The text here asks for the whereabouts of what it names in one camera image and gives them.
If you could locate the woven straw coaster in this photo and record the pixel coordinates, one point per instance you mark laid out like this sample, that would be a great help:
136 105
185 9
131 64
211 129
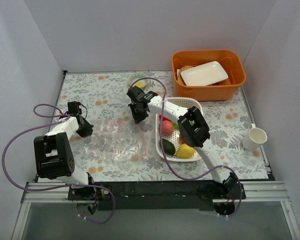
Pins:
188 75

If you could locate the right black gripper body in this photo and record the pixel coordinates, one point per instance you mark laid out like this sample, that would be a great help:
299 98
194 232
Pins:
137 113

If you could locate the green avocado toy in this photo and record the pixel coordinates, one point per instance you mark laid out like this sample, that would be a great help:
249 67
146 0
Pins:
168 147

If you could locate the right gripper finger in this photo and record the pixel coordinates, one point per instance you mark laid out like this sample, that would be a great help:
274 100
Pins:
143 115
136 117

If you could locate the yellow lemon toy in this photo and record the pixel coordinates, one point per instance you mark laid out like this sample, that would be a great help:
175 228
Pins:
185 152

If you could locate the pink peach toy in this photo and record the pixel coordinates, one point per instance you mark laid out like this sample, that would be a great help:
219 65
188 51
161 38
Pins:
167 128

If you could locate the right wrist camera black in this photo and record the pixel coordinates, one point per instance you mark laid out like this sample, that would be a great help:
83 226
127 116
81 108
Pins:
136 94

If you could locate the aluminium frame rail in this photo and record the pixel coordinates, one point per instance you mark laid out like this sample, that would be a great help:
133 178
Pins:
255 191

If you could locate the orange plastic tub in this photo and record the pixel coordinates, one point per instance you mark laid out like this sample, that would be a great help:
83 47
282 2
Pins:
221 91

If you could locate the white mug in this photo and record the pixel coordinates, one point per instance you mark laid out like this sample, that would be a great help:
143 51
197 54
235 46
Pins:
255 138

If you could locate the orange pumpkin toy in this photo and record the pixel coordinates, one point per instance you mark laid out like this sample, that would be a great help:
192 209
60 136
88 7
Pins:
181 139

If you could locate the green grapes toy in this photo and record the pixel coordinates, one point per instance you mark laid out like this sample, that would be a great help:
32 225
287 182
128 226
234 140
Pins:
175 125

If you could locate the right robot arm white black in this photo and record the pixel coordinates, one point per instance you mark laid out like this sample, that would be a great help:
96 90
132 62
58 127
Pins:
194 131

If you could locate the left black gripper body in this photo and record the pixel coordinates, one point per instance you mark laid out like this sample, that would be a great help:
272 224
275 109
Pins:
85 128

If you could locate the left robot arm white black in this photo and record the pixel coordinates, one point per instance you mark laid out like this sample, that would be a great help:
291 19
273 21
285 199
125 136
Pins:
53 154

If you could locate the white rectangular plate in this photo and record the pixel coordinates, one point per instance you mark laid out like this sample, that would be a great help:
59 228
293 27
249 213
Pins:
211 73

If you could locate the small patterned bowl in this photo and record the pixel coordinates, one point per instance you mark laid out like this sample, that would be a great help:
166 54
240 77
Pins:
139 79

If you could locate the floral table mat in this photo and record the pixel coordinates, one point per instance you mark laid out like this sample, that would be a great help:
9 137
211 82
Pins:
105 97

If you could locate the clear zip top bag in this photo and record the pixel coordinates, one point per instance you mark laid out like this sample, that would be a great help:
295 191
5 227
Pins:
116 140

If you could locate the white perforated plastic basket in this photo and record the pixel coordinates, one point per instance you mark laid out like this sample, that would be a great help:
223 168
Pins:
174 138

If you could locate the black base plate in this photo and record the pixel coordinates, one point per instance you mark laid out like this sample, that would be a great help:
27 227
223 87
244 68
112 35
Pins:
151 195

